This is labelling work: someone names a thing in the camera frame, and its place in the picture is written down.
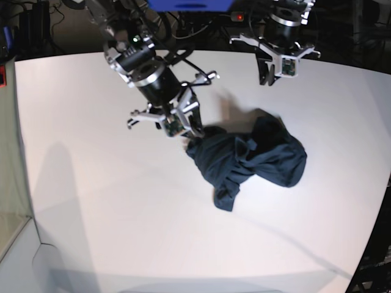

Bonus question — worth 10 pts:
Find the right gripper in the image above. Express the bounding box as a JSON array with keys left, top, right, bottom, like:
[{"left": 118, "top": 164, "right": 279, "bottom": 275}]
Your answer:
[{"left": 127, "top": 71, "right": 220, "bottom": 139}]

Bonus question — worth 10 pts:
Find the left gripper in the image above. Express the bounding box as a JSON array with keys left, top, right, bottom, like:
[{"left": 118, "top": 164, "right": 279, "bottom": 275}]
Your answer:
[{"left": 229, "top": 34, "right": 321, "bottom": 86}]

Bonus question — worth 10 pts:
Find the dark blue t-shirt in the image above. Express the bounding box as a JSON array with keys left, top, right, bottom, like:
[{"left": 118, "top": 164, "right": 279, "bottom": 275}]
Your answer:
[{"left": 186, "top": 115, "right": 307, "bottom": 212}]

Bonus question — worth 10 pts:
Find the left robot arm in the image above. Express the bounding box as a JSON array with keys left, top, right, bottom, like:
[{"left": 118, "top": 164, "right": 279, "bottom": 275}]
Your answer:
[{"left": 229, "top": 1, "right": 321, "bottom": 86}]

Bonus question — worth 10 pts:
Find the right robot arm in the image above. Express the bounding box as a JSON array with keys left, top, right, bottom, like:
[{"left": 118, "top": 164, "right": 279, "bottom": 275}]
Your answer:
[{"left": 64, "top": 1, "right": 218, "bottom": 138}]

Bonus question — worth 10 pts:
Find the black power strip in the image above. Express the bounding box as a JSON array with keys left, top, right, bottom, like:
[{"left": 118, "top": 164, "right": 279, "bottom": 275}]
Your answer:
[{"left": 230, "top": 11, "right": 252, "bottom": 23}]

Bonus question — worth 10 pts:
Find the blue box at top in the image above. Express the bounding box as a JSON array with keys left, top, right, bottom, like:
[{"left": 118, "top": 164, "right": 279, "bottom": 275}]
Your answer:
[{"left": 148, "top": 0, "right": 233, "bottom": 12}]

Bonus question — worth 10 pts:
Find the red clamp at table edge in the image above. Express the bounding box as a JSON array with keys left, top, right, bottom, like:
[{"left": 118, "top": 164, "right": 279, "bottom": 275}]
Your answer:
[{"left": 0, "top": 65, "right": 7, "bottom": 88}]

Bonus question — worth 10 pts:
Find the blue object at left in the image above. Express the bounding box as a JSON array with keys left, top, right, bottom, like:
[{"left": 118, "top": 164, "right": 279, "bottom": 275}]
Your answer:
[{"left": 2, "top": 26, "right": 14, "bottom": 51}]

